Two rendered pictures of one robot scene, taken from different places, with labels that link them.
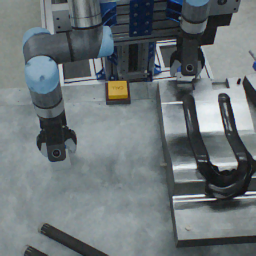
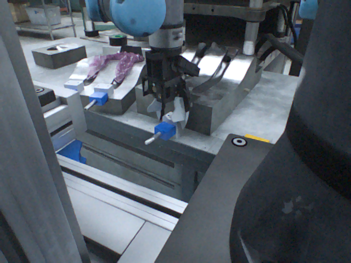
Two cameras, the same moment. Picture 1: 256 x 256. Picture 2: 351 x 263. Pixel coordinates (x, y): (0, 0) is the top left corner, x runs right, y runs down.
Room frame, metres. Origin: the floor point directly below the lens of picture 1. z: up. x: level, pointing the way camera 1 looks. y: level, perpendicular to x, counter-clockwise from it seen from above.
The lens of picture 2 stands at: (1.40, 0.18, 1.19)
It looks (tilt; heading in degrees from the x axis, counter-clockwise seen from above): 33 degrees down; 216
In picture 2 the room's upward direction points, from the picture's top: straight up
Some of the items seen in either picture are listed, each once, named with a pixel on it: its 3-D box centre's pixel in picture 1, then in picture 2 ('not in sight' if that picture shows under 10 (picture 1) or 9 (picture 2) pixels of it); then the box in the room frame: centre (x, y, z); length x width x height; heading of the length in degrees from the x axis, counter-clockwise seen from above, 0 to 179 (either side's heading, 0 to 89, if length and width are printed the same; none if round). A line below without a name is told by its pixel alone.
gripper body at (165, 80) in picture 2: (189, 39); (164, 73); (0.96, -0.18, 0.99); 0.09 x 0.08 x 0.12; 178
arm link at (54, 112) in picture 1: (47, 103); not in sight; (0.65, 0.20, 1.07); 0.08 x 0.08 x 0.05
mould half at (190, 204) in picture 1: (212, 151); (208, 76); (0.64, -0.24, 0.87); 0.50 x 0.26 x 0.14; 5
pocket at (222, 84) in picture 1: (219, 87); not in sight; (0.87, -0.28, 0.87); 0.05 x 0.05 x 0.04; 5
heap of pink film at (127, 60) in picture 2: not in sight; (117, 59); (0.75, -0.58, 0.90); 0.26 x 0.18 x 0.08; 22
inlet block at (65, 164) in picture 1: (59, 146); not in sight; (0.67, 0.20, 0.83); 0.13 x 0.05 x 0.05; 12
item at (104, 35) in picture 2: not in sight; (185, 39); (-0.19, -0.91, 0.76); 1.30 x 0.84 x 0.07; 95
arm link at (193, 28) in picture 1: (192, 20); (166, 37); (0.95, -0.18, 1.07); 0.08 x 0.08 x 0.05
